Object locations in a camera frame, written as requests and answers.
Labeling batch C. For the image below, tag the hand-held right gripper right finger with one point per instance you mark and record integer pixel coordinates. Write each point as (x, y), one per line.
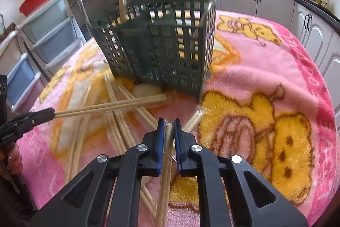
(177, 148)

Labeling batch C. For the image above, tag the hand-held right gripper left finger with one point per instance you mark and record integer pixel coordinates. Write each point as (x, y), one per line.
(159, 147)

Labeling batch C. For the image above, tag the grey plastic drawer unit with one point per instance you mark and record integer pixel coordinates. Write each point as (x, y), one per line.
(53, 30)

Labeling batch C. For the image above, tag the green plastic utensil basket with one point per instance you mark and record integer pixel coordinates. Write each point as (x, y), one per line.
(138, 38)

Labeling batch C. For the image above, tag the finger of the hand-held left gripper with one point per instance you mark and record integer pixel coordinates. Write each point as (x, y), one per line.
(37, 115)

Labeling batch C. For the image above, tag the bunch of many wooden chopsticks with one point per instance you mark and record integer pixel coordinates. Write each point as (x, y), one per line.
(117, 120)

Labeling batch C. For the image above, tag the wicker basket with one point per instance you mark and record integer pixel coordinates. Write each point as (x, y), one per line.
(6, 31)

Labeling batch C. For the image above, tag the blue plastic drawer unit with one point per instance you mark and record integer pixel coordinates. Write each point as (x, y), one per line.
(21, 75)

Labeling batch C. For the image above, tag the person's left hand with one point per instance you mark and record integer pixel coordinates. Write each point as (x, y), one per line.
(14, 161)

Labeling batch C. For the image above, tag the pink printed blanket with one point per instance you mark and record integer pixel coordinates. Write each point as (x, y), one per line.
(252, 83)

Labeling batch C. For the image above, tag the dark clothing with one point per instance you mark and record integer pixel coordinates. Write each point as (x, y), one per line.
(13, 203)

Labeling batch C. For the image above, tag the white kitchen cabinets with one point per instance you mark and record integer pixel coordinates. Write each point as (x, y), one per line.
(273, 3)

